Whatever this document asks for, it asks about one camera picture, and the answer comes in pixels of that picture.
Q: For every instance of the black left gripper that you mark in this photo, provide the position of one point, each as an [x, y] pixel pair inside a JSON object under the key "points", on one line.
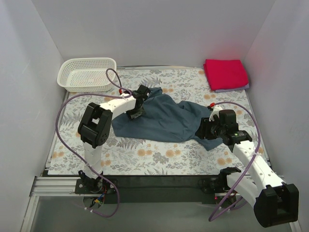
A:
{"points": [[136, 112]]}

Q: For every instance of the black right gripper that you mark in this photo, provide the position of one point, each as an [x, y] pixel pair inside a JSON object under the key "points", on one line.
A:
{"points": [[201, 128]]}

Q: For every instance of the dark teal t shirt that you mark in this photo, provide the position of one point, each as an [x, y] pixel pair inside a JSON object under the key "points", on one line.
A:
{"points": [[165, 120]]}

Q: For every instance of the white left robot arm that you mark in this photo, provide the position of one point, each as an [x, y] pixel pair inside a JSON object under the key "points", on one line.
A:
{"points": [[95, 126]]}

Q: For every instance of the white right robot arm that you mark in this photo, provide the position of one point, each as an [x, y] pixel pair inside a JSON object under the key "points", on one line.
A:
{"points": [[274, 202]]}

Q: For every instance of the floral patterned table mat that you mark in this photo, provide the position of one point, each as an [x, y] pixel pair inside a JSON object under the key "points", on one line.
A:
{"points": [[139, 157]]}

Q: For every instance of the folded red t shirt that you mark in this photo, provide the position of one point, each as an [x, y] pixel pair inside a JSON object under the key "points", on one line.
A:
{"points": [[225, 71]]}

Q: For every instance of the folded lavender t shirt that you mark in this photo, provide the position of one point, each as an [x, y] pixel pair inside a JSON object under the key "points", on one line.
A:
{"points": [[228, 86]]}

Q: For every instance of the white perforated plastic basket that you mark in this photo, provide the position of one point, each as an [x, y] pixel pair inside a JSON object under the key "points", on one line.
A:
{"points": [[86, 74]]}

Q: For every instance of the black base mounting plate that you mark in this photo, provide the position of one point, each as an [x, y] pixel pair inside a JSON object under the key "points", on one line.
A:
{"points": [[169, 188]]}

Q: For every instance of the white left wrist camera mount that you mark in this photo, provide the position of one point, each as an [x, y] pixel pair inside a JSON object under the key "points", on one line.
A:
{"points": [[125, 93]]}

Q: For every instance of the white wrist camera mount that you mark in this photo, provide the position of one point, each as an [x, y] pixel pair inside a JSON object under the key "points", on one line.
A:
{"points": [[125, 93], [215, 109]]}

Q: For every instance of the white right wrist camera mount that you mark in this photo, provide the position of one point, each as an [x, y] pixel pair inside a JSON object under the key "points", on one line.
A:
{"points": [[215, 109]]}

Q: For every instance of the aluminium frame rail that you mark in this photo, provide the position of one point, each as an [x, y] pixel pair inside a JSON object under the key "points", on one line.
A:
{"points": [[71, 185]]}

